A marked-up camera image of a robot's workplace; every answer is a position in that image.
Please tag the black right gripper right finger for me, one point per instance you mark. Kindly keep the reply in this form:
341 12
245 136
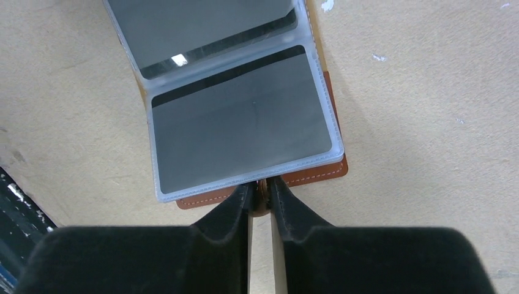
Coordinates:
313 256

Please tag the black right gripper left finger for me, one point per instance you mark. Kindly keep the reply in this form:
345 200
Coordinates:
211 255

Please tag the brown leather card holder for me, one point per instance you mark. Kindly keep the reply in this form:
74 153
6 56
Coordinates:
303 33

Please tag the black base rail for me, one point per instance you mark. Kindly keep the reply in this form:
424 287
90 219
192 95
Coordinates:
23 225

